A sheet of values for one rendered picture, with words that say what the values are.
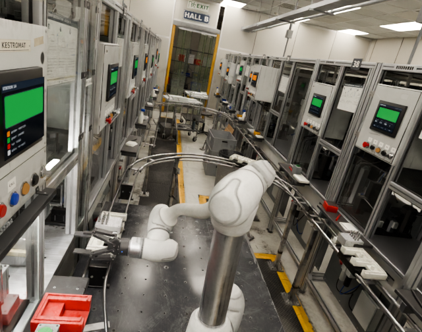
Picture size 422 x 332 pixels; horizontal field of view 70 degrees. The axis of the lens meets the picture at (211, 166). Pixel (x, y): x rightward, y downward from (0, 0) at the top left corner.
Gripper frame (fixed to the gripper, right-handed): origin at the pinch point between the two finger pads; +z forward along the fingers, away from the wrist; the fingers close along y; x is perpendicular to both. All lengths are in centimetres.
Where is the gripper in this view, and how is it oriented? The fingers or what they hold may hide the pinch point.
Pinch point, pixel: (80, 242)
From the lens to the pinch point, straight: 143.9
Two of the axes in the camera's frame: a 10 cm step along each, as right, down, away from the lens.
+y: 1.8, -9.3, -3.3
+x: 1.1, 3.5, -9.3
